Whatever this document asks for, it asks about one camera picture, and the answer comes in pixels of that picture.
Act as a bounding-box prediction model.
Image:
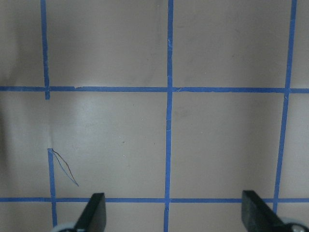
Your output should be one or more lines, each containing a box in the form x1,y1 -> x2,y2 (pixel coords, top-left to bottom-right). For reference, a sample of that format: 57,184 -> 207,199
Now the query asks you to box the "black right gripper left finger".
73,193 -> 106,232

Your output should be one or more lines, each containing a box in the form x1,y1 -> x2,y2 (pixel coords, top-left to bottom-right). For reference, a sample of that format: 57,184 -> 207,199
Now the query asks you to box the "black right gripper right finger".
241,190 -> 289,232

